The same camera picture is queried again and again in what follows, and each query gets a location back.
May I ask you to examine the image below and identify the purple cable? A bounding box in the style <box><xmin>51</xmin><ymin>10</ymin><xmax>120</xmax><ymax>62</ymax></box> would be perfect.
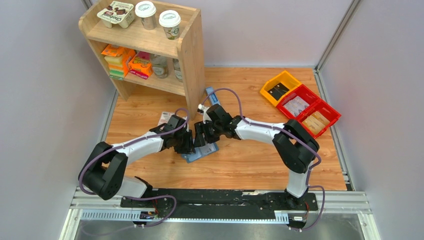
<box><xmin>198</xmin><ymin>87</ymin><xmax>326</xmax><ymax>232</ymax></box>
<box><xmin>78</xmin><ymin>107</ymin><xmax>191</xmax><ymax>228</ymax></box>

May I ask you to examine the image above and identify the chocolate pudding cup pack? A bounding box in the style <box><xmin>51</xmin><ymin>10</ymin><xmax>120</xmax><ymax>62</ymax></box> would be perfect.
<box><xmin>96</xmin><ymin>0</ymin><xmax>135</xmax><ymax>29</ymax></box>

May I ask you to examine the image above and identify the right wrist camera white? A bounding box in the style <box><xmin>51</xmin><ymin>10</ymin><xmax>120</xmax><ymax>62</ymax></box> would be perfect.
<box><xmin>197</xmin><ymin>104</ymin><xmax>212</xmax><ymax>123</ymax></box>

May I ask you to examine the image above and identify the black card in yellow bin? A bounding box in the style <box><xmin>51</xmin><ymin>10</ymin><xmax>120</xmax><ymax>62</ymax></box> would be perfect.
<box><xmin>267</xmin><ymin>83</ymin><xmax>289</xmax><ymax>101</ymax></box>

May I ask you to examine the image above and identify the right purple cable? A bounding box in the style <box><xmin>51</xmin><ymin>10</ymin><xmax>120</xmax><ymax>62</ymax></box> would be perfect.
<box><xmin>198</xmin><ymin>87</ymin><xmax>326</xmax><ymax>232</ymax></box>

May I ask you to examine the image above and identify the left white lidded paper cup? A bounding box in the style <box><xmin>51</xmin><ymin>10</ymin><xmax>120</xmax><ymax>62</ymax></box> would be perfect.
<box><xmin>135</xmin><ymin>0</ymin><xmax>157</xmax><ymax>30</ymax></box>

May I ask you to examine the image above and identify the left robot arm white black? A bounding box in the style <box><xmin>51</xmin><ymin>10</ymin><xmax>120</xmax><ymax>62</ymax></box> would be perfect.
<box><xmin>78</xmin><ymin>114</ymin><xmax>195</xmax><ymax>208</ymax></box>

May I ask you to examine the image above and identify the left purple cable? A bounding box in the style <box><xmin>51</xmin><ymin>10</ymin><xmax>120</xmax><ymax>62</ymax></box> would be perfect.
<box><xmin>78</xmin><ymin>107</ymin><xmax>191</xmax><ymax>228</ymax></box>

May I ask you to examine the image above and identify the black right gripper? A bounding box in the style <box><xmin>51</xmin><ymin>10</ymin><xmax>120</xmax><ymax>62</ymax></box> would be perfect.
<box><xmin>193</xmin><ymin>119</ymin><xmax>223</xmax><ymax>148</ymax></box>

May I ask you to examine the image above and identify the white lidded paper cup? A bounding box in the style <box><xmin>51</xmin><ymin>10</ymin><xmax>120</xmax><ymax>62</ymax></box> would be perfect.
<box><xmin>135</xmin><ymin>0</ymin><xmax>157</xmax><ymax>30</ymax></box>
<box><xmin>158</xmin><ymin>10</ymin><xmax>182</xmax><ymax>40</ymax></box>

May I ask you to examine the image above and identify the blue rectangular box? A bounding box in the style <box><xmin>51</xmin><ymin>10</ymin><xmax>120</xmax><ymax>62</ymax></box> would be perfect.
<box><xmin>205</xmin><ymin>86</ymin><xmax>221</xmax><ymax>106</ymax></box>

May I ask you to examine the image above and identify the red plastic bin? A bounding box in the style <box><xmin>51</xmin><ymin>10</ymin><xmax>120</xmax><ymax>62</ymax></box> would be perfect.
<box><xmin>295</xmin><ymin>100</ymin><xmax>342</xmax><ymax>139</ymax></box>
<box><xmin>276</xmin><ymin>84</ymin><xmax>321</xmax><ymax>119</ymax></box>

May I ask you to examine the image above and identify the yellow plastic bin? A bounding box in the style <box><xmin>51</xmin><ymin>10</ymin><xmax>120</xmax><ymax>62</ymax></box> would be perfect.
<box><xmin>259</xmin><ymin>70</ymin><xmax>302</xmax><ymax>107</ymax></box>

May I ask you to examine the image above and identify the near red plastic bin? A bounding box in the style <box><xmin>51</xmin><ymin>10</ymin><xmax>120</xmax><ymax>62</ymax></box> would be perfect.
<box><xmin>295</xmin><ymin>100</ymin><xmax>342</xmax><ymax>139</ymax></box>

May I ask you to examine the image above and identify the blue leather card holder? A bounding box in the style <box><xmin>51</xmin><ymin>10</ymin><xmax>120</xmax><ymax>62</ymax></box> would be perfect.
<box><xmin>181</xmin><ymin>143</ymin><xmax>219</xmax><ymax>164</ymax></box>

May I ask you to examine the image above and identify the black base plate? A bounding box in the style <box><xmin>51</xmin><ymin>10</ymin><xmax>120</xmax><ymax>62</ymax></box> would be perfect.
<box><xmin>120</xmin><ymin>187</ymin><xmax>319</xmax><ymax>220</ymax></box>

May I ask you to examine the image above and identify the wooden shelf unit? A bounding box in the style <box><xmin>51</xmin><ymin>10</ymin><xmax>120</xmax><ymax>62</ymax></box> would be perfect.
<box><xmin>78</xmin><ymin>0</ymin><xmax>206</xmax><ymax>119</ymax></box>

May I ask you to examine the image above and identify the glass jar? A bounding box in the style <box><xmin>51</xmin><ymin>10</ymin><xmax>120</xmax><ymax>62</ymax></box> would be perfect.
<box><xmin>172</xmin><ymin>58</ymin><xmax>183</xmax><ymax>83</ymax></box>
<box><xmin>149</xmin><ymin>53</ymin><xmax>169</xmax><ymax>79</ymax></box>

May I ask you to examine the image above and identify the orange snack box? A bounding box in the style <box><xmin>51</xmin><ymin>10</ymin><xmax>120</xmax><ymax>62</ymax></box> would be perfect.
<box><xmin>101</xmin><ymin>44</ymin><xmax>136</xmax><ymax>77</ymax></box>

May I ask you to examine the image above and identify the orange pink snack bag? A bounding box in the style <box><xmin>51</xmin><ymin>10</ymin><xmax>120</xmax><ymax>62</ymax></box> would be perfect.
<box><xmin>128</xmin><ymin>51</ymin><xmax>153</xmax><ymax>79</ymax></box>

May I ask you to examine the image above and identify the right glass jar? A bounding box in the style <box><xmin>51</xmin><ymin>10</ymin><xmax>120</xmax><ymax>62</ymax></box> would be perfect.
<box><xmin>172</xmin><ymin>58</ymin><xmax>183</xmax><ymax>83</ymax></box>

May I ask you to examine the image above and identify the aluminium rail frame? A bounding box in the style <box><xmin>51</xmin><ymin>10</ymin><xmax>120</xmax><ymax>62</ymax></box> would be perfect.
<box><xmin>60</xmin><ymin>188</ymin><xmax>380</xmax><ymax>240</ymax></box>

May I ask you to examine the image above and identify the stack of coloured sponges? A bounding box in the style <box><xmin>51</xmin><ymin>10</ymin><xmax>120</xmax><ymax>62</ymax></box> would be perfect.
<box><xmin>104</xmin><ymin>55</ymin><xmax>125</xmax><ymax>78</ymax></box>

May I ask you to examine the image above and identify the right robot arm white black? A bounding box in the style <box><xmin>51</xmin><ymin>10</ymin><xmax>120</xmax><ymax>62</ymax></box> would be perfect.
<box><xmin>194</xmin><ymin>104</ymin><xmax>320</xmax><ymax>210</ymax></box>

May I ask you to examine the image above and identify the middle red plastic bin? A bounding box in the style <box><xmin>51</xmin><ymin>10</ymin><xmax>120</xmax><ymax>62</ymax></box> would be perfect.
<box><xmin>276</xmin><ymin>84</ymin><xmax>321</xmax><ymax>119</ymax></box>

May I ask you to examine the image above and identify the left glass jar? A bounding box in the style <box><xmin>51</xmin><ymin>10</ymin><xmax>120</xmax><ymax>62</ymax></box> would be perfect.
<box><xmin>149</xmin><ymin>53</ymin><xmax>169</xmax><ymax>79</ymax></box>

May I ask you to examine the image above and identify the small pink packet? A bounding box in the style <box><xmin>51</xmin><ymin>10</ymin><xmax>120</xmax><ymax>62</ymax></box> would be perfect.
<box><xmin>157</xmin><ymin>111</ymin><xmax>174</xmax><ymax>126</ymax></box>

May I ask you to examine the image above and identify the right white lidded paper cup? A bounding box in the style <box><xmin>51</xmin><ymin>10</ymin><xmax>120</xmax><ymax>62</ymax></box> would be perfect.
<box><xmin>158</xmin><ymin>10</ymin><xmax>182</xmax><ymax>40</ymax></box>

